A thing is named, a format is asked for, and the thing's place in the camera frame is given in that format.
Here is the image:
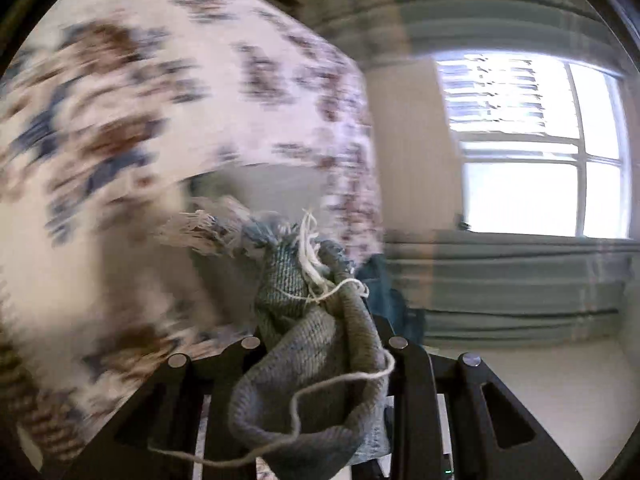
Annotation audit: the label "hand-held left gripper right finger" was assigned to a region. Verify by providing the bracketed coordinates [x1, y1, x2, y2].
[350, 316, 583, 480]

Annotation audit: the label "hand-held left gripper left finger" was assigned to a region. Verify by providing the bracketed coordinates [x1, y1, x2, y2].
[65, 336, 268, 480]

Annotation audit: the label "grey denim pants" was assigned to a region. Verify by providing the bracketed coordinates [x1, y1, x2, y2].
[167, 195, 426, 476]

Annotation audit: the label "floral printed bed sheet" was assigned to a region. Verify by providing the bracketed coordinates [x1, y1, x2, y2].
[0, 0, 386, 471]

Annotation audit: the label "white framed window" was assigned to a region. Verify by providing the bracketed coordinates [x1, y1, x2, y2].
[435, 50, 633, 238]

